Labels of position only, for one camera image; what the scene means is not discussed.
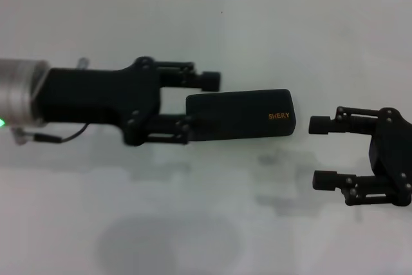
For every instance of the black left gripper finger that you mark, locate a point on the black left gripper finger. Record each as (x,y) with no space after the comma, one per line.
(167,130)
(210,81)

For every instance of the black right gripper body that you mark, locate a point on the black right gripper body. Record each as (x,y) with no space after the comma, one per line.
(392,152)

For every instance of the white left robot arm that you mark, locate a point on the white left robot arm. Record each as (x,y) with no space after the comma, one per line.
(17,93)

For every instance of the silver wrist connector stub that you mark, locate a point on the silver wrist connector stub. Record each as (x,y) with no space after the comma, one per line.
(83,63)

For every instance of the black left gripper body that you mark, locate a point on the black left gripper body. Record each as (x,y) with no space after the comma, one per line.
(96,94)

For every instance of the black hard glasses case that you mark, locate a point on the black hard glasses case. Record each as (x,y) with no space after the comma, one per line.
(241,117)

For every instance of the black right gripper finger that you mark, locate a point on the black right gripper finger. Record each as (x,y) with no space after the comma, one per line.
(325,180)
(318,125)

